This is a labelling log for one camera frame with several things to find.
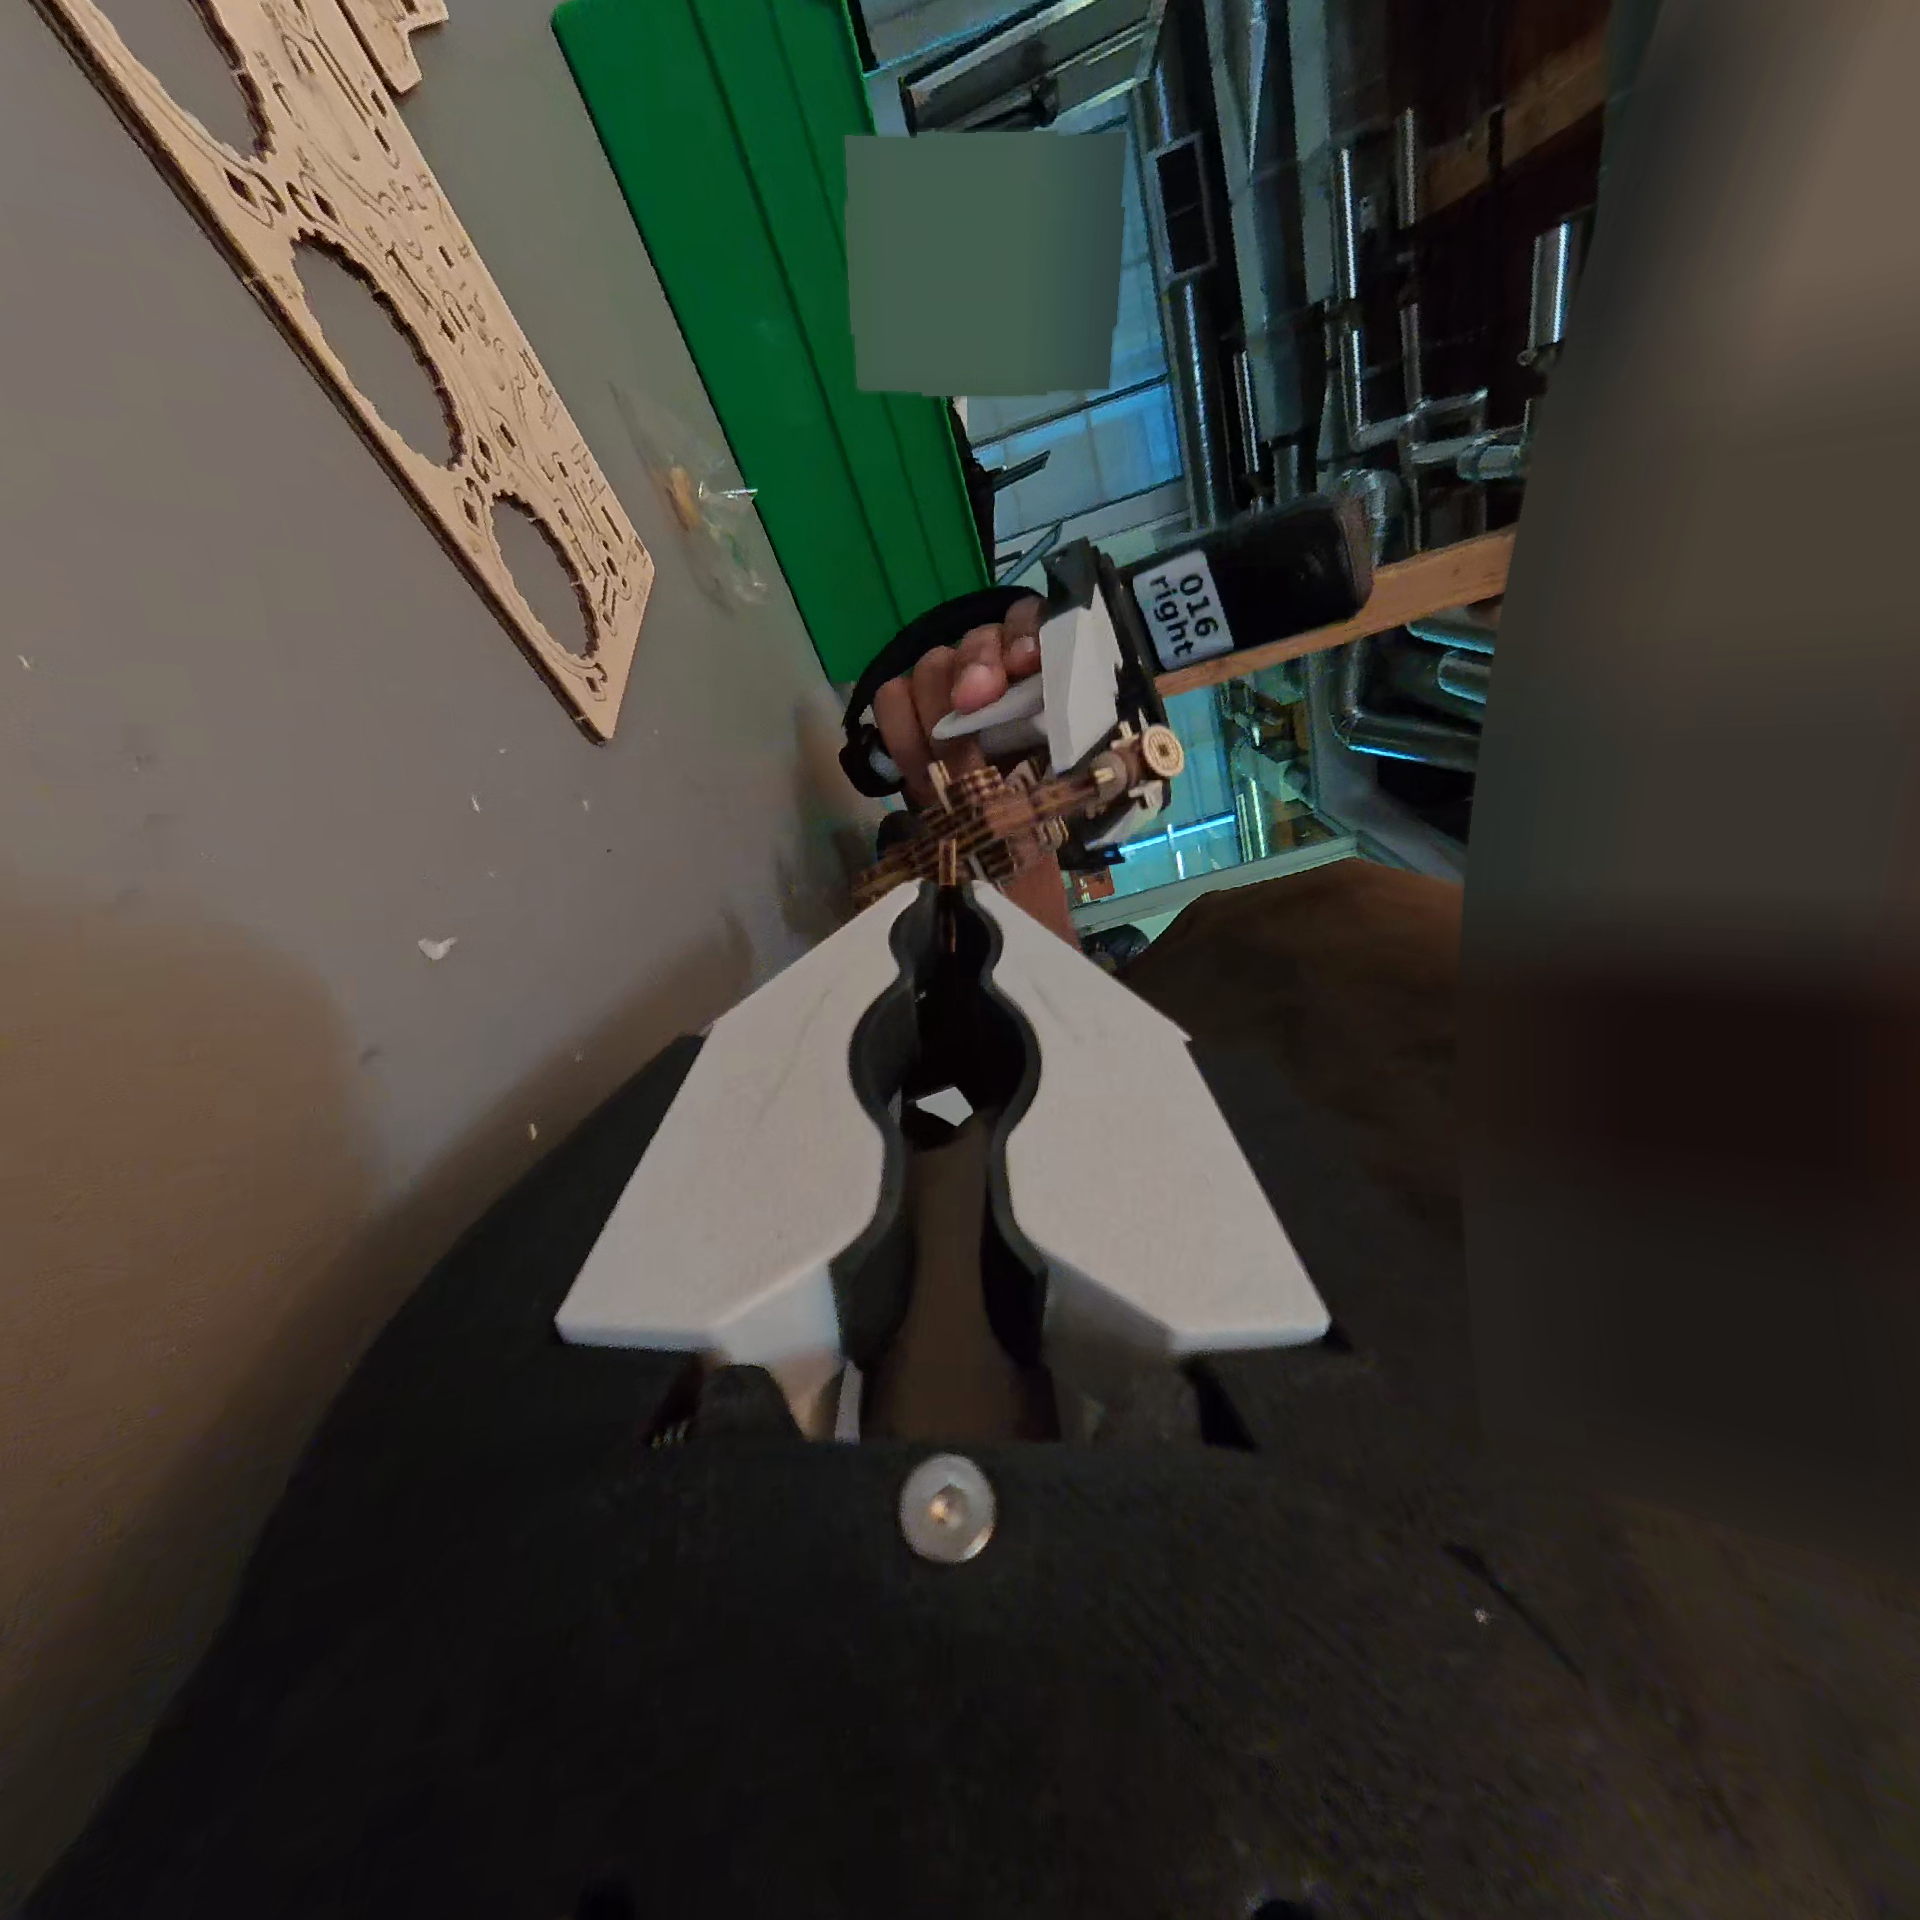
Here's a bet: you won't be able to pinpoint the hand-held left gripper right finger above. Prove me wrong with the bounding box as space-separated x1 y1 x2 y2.
942 882 1334 1443

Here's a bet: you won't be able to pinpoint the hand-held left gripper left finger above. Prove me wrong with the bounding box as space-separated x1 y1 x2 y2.
556 882 951 1445

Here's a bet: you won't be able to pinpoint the wooden mechanical model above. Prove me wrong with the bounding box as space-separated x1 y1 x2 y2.
856 722 1185 921

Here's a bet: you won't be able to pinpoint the grey desk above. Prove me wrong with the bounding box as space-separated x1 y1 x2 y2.
0 0 903 1920

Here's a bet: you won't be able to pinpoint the person's right hand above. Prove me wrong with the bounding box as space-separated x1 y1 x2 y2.
873 622 1047 789

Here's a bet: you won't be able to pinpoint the wooden beam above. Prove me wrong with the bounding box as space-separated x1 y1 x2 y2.
1155 529 1519 701

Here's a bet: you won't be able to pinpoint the silver ventilation ducts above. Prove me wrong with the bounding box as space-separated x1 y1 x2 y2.
1141 0 1599 518

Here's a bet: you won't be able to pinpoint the clear bag of small parts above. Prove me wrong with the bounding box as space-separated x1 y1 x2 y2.
607 382 774 608

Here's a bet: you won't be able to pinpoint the green box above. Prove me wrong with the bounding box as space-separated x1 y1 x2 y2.
550 0 998 693

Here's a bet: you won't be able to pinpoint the wooden sheet with round holes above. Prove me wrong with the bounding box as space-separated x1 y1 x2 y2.
29 0 659 748

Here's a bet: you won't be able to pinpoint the small narrow wooden sheet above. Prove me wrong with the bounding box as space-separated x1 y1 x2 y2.
307 0 452 98

